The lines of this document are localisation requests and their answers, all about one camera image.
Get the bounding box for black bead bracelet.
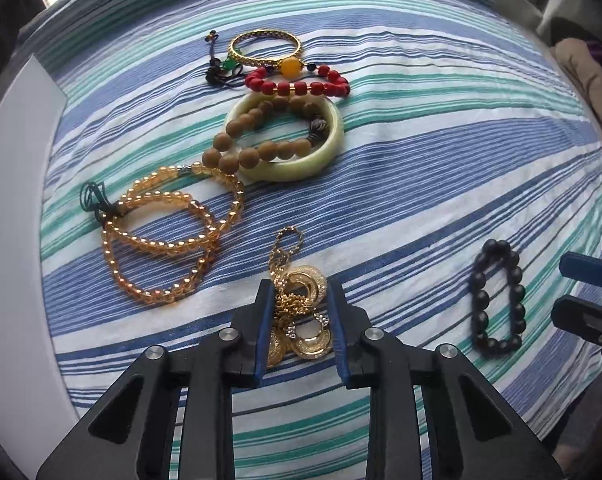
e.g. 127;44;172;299
469;238;528;356

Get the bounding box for gold chain necklace with rings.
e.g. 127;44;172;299
265;224;334;369

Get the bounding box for pale green jade bangle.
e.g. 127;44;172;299
203;93;344;182

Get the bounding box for white cardboard box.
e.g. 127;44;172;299
0;58;73;444

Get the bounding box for beige and purple clothes pile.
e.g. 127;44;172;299
550;18;602;125

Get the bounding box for striped blue green bedsheet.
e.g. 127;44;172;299
18;0;602;480

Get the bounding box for amber bead necklace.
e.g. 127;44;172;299
79;161;246;306

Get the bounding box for brown wooden bead bracelet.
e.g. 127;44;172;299
201;93;331;175

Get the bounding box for red bead bracelet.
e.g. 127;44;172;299
243;63;352;99

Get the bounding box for green jade pendant on cord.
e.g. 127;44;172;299
205;30;243;88

